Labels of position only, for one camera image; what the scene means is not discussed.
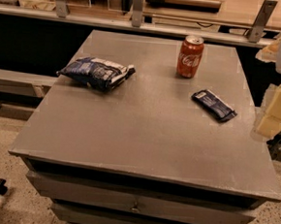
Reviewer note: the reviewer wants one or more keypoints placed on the grey drawer cabinet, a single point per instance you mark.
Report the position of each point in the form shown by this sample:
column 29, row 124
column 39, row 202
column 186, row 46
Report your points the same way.
column 147, row 136

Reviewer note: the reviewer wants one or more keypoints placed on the middle metal bracket post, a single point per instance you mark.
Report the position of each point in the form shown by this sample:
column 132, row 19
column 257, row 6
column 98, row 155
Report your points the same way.
column 137, row 13

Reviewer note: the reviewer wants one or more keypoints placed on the upper grey drawer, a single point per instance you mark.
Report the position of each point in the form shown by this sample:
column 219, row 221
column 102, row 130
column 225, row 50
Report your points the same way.
column 70, row 190

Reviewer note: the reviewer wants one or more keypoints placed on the grey metal rail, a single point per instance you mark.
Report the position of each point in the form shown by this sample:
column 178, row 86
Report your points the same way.
column 145, row 28

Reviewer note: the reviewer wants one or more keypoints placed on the red Coca-Cola can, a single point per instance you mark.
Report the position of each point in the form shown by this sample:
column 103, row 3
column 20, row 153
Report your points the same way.
column 190, row 55

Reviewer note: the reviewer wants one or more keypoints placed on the blue white chip bag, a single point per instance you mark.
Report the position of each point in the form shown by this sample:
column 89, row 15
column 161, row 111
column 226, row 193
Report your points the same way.
column 98, row 73

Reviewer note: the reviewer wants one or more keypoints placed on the right metal bracket post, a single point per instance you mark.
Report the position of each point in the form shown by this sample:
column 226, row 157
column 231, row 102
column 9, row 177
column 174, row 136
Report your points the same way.
column 256, row 31

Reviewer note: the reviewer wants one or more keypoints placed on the dark blue snack bar wrapper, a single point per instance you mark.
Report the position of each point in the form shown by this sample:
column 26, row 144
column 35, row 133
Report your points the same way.
column 214, row 105

